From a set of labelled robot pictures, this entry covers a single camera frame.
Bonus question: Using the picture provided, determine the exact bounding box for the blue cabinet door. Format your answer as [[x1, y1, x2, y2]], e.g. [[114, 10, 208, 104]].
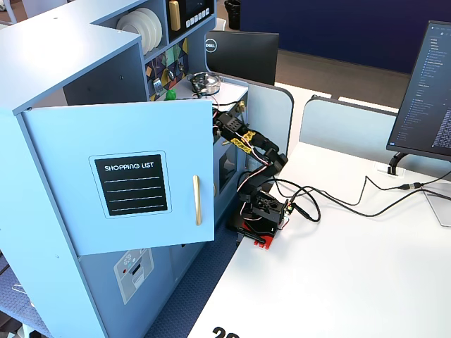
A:
[[21, 98, 216, 256]]

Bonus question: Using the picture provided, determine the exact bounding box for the blue oven door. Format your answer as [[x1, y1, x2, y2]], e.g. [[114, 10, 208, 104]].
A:
[[215, 139, 244, 198]]

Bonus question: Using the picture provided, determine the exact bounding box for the red table clamp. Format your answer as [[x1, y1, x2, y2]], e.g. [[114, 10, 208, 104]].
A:
[[253, 234, 276, 250]]

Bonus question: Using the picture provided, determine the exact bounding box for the steel pot with lid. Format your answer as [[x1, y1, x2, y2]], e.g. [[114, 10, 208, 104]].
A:
[[192, 71, 222, 95]]

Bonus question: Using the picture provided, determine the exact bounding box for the metal slotted spatula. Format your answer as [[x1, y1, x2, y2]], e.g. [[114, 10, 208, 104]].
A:
[[152, 63, 163, 95]]

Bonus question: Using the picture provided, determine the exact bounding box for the metal ladle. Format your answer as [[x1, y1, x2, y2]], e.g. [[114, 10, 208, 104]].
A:
[[165, 52, 176, 81]]

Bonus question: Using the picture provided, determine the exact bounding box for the black Dell monitor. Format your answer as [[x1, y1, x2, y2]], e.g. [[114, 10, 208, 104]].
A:
[[204, 30, 280, 87]]

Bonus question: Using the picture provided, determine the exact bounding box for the black trash bin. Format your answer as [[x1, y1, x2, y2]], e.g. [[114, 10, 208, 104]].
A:
[[224, 0, 242, 31]]

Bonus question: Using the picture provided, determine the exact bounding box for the white toy plate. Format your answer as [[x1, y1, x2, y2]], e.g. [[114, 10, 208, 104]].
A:
[[116, 13, 151, 54], [142, 6, 163, 46], [133, 9, 158, 50]]

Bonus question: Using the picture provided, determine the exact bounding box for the black toy microwave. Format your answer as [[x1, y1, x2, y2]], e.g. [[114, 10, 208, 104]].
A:
[[165, 0, 216, 44]]

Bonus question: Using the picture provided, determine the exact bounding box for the blue freezer door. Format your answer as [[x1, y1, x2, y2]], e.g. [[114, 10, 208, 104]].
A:
[[78, 244, 177, 338]]

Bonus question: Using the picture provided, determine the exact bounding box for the monitor showing dark screen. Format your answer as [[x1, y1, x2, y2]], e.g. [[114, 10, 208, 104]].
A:
[[386, 20, 451, 159]]

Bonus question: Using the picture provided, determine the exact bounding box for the blue toy play kitchen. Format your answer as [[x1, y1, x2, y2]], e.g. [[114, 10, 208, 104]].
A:
[[0, 0, 249, 338]]

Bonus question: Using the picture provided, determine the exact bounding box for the silver stand plate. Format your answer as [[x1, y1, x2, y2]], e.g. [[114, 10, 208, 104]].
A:
[[422, 188, 451, 228]]

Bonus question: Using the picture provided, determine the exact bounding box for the gold cabinet door handle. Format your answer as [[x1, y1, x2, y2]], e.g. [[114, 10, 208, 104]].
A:
[[192, 175, 202, 226]]

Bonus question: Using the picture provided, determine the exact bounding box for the black looped cable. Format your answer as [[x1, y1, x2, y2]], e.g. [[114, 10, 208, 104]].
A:
[[273, 177, 322, 223]]

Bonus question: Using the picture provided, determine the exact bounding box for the white desk cable port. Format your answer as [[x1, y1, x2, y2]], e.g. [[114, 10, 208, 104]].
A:
[[376, 165, 406, 176]]

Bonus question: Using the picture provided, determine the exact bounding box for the gold microwave handle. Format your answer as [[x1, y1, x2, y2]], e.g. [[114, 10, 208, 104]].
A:
[[168, 0, 181, 32]]

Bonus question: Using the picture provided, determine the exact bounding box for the black cable with connector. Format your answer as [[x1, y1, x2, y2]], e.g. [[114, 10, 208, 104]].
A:
[[292, 174, 451, 219]]

